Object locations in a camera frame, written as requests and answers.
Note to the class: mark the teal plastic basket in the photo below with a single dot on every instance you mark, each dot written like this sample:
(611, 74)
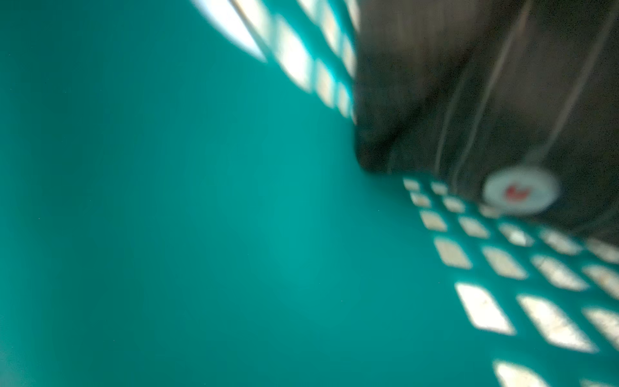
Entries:
(181, 205)

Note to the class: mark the dark grey shirt in basket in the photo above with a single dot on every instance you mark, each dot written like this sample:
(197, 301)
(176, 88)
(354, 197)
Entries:
(467, 90)

